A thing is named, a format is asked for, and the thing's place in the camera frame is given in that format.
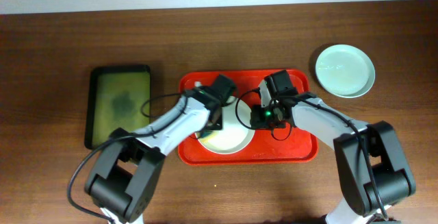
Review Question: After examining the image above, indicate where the white plate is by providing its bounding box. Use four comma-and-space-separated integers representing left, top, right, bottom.
199, 97, 255, 155

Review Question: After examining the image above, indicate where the mint green plate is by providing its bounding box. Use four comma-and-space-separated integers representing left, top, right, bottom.
315, 45, 376, 99

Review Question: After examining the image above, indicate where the green and yellow sponge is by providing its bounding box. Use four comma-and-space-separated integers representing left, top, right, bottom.
197, 130, 216, 142

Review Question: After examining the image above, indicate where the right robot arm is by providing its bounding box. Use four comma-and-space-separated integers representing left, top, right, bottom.
250, 71, 416, 223

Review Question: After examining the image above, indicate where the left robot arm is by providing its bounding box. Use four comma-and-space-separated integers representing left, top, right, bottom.
84, 75, 236, 223

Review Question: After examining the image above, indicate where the black tray with green mat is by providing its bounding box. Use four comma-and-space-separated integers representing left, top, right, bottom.
84, 64, 151, 149

